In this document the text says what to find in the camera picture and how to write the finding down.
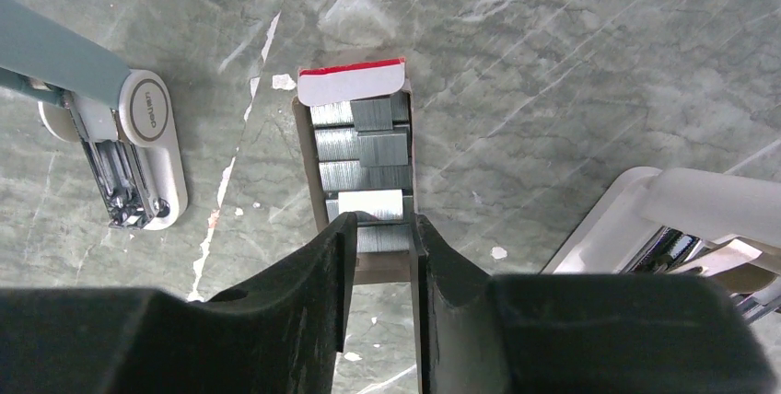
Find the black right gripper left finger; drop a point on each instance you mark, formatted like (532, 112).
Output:
(277, 332)

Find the staple tray with staples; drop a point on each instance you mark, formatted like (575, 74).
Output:
(356, 131)

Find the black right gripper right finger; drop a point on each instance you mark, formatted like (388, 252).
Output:
(574, 333)

